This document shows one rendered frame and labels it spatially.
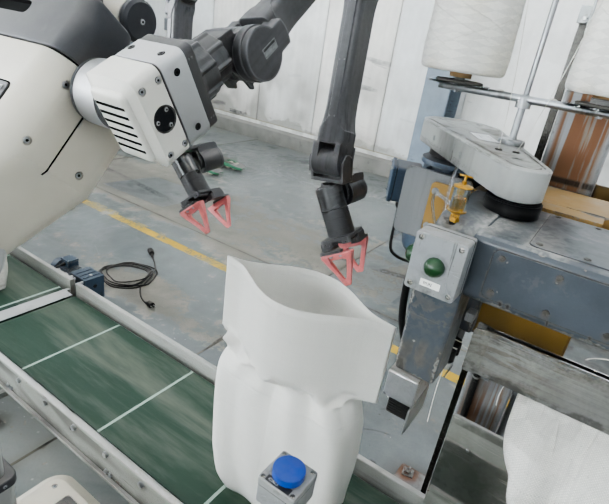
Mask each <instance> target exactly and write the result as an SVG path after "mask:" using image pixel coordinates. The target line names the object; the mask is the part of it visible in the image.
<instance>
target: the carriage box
mask: <svg viewBox="0 0 609 504"><path fill-rule="evenodd" d="M543 201H545V202H548V203H552V204H556V205H559V206H563V207H566V208H570V209H574V210H577V211H581V212H585V213H588V214H592V215H596V216H599V217H603V218H605V220H604V223H603V226H602V228H603V229H607V230H609V187H606V186H602V185H598V184H596V185H595V188H594V190H593V193H592V195H591V197H589V196H585V195H583V194H580V193H577V192H573V191H569V190H565V189H561V188H557V187H553V186H550V185H548V188H547V190H546V193H545V196H544V199H543ZM479 322H483V323H485V324H487V325H489V326H491V327H492V328H494V329H496V330H499V331H501V332H504V333H506V334H509V335H511V336H513V337H516V338H518V339H521V340H523V341H526V342H528V343H530V344H533V345H535V346H538V347H540V348H543V349H545V350H548V351H550V352H552V353H555V354H557V355H560V356H562V357H563V356H564V353H565V351H566V349H567V347H568V344H569V342H570V340H571V338H572V337H570V336H567V335H565V334H562V333H560V332H557V331H555V330H552V329H549V328H547V327H544V326H542V325H539V324H537V323H534V322H532V321H529V320H526V319H524V318H521V317H519V316H516V315H514V314H511V313H508V312H506V311H503V310H501V309H498V308H496V307H493V306H491V305H488V304H485V303H482V306H481V309H480V312H479V315H478V318H477V321H476V324H475V327H474V328H473V329H472V331H471V332H474V329H475V328H477V327H478V324H479Z"/></svg>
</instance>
